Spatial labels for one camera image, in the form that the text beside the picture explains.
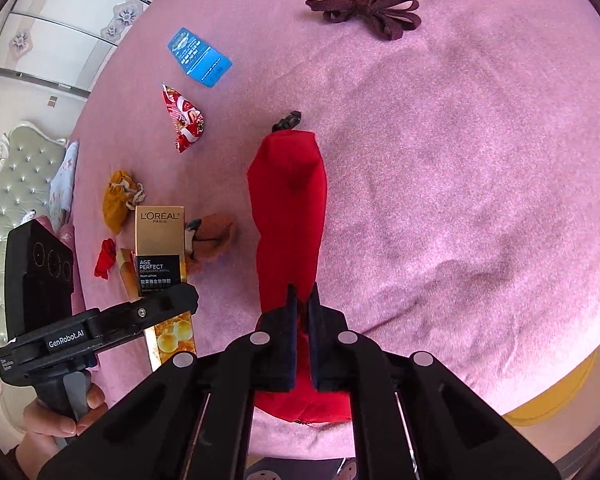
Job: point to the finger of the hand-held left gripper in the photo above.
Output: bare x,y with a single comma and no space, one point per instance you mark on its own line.
155,307

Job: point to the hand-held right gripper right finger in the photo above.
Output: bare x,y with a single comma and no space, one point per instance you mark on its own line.
320,345

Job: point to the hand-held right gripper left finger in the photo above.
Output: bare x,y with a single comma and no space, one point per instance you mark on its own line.
286,340

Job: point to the gold cosmetic box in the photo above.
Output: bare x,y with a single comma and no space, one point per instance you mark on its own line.
157,240

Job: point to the red cloth bag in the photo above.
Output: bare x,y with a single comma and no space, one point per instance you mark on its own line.
290,210

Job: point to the person's left hand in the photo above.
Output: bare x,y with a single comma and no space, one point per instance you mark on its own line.
42,422

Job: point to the red candy wrapper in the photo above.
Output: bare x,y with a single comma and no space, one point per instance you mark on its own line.
106,257

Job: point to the orange plush toy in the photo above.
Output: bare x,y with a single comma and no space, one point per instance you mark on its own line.
212,240

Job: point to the floral pillow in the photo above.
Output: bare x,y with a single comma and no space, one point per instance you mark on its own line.
62,185

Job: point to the grey tufted headboard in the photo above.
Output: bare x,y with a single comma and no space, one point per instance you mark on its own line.
15,180

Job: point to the red snack wrapper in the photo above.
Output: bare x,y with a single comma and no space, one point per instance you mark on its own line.
185,120

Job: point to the pink bed sheet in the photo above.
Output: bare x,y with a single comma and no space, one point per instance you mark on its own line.
430,185

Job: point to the black clip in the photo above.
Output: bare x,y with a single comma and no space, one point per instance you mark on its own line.
286,121

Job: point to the blue card packet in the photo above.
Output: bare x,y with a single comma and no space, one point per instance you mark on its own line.
197,57

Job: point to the white wardrobe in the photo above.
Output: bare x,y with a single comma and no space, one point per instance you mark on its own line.
65,25

